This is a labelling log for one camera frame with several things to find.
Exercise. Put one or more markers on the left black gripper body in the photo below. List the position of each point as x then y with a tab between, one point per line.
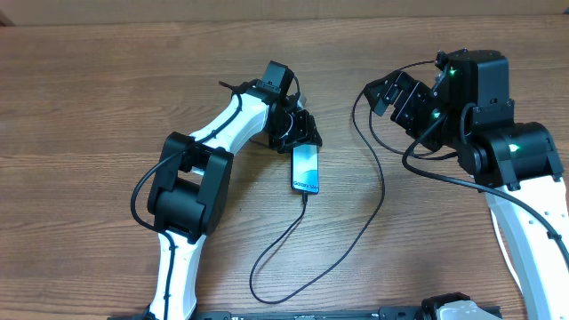
290	129

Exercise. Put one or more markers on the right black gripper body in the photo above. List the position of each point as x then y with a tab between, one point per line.
417	110

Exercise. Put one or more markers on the blue Samsung Galaxy smartphone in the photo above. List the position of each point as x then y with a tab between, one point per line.
305	176

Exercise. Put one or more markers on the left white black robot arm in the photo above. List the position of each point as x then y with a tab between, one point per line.
190	189

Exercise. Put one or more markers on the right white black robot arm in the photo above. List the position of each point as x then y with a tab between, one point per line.
515	165

